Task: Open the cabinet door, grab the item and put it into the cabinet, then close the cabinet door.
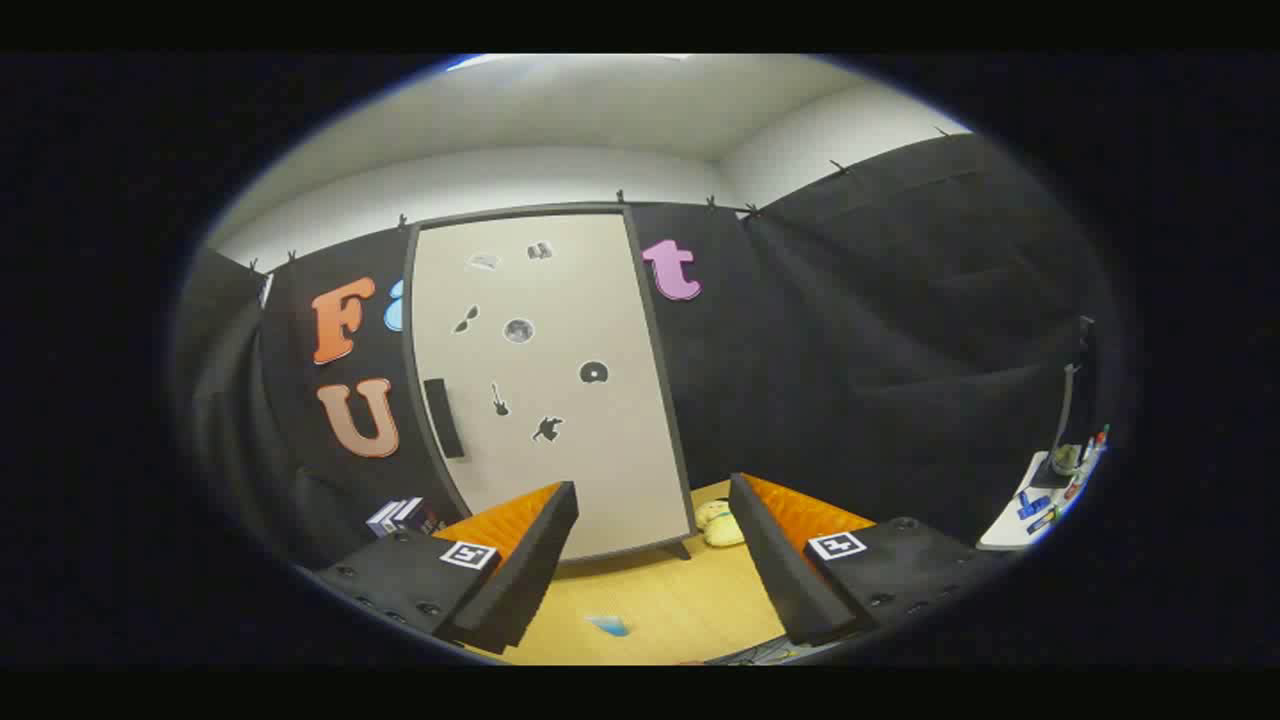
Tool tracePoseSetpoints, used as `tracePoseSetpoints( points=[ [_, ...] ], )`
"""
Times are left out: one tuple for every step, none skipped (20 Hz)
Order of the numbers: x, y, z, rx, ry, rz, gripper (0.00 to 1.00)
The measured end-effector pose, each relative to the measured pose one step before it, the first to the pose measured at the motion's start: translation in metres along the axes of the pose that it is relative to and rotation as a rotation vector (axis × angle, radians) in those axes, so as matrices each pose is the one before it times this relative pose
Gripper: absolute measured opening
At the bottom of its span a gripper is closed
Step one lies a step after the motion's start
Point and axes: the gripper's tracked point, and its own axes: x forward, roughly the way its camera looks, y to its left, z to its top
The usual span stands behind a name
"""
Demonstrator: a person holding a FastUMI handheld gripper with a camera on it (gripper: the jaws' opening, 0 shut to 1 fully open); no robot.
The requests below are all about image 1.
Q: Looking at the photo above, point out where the black door handle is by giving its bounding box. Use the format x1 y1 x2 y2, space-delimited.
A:
423 378 466 459

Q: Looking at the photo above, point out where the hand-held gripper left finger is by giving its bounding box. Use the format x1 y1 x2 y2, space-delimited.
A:
315 481 580 656

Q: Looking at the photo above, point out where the grey cabinet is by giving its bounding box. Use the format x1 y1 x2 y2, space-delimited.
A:
402 202 695 566

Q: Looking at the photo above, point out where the black backdrop cloth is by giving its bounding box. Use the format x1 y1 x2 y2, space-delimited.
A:
175 133 1111 571

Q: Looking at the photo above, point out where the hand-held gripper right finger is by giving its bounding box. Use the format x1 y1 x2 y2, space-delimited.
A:
728 472 1011 648

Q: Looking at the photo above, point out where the yellow plush toy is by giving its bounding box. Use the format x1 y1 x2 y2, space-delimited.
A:
695 498 747 549

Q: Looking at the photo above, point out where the white side table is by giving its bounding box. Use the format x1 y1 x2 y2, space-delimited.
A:
977 440 1107 552

